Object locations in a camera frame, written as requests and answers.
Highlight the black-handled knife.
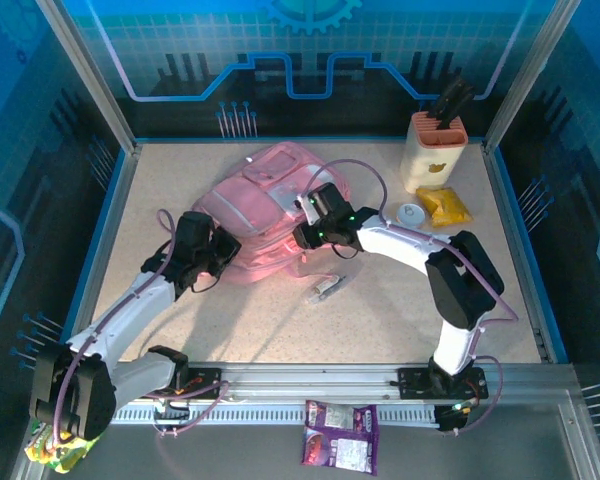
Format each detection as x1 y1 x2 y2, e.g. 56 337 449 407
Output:
437 89 475 130
426 77 467 124

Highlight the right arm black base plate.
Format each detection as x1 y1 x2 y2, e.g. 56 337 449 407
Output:
397 366 490 401

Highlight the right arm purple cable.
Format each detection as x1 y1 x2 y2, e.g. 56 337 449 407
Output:
302 158 521 437

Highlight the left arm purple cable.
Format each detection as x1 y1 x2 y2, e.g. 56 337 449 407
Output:
52 208 231 444

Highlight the pink backpack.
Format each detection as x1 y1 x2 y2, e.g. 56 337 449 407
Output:
191 141 354 286

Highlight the purple snack bag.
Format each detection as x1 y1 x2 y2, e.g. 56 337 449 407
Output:
301 399 381 476

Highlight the white slotted cable duct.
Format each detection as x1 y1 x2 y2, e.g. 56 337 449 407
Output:
112 403 439 427

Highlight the aluminium front rail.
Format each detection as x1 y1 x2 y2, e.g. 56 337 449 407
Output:
39 362 581 407

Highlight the aluminium frame post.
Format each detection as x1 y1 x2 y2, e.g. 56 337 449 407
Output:
481 0 582 155
33 0 142 157

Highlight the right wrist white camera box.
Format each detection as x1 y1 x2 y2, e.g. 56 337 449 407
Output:
293 194 321 226

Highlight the cream knife block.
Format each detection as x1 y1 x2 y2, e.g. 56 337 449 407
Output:
399 110 469 194

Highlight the green yellow snack bag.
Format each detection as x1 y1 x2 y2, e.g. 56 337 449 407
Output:
23 419 104 475

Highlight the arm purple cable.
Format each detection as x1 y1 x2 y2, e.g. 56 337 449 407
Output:
302 158 521 437
52 208 231 444

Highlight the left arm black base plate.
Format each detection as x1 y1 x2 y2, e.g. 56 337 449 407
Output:
179 367 222 401

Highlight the peach-labelled tin can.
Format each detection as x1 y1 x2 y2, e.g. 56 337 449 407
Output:
396 202 428 229

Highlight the yellow snack pouch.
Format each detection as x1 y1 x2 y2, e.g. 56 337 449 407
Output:
415 186 475 229

